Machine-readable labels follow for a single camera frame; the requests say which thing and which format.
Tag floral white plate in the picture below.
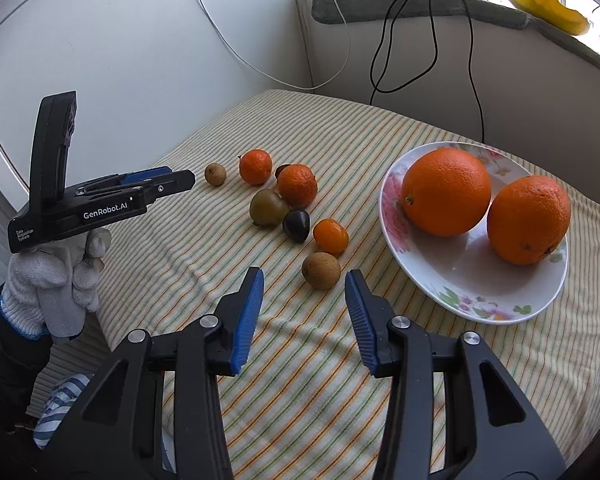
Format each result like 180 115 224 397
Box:
378 141 569 325

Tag white gloved left hand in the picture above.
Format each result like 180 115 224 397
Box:
0 228 111 341

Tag green-brown plum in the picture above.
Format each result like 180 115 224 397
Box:
249 188 289 226

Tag small brown longan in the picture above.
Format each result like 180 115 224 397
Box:
204 162 226 188

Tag striped blue white sleeve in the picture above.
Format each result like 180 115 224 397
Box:
33 373 94 450

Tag tangerine with stem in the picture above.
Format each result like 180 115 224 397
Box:
239 150 273 186

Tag black left camera box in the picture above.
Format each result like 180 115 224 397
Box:
29 91 76 214

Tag dark plum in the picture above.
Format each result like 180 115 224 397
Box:
275 165 290 180
282 209 311 244

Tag yellow melon rind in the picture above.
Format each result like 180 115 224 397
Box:
508 0 590 36

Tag grey windowsill mat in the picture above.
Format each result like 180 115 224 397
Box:
311 0 600 70

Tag large orange left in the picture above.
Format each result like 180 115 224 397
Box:
399 148 491 237

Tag bumpy tangerine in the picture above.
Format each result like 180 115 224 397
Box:
277 164 317 208

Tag white cable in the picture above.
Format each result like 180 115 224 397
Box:
175 0 352 92

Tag large orange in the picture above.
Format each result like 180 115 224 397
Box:
399 148 491 237
486 176 571 266

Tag brown kiwi-like fruit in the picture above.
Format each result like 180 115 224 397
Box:
301 252 341 290

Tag striped tablecloth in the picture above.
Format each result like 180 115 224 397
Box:
97 90 600 479

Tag black looped cable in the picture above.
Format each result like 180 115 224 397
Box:
368 0 440 106

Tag large orange right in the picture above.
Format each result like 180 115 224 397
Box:
486 176 571 266

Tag black straight cable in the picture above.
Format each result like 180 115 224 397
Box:
454 0 487 144

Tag small smooth orange kumquat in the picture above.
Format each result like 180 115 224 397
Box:
313 218 349 256

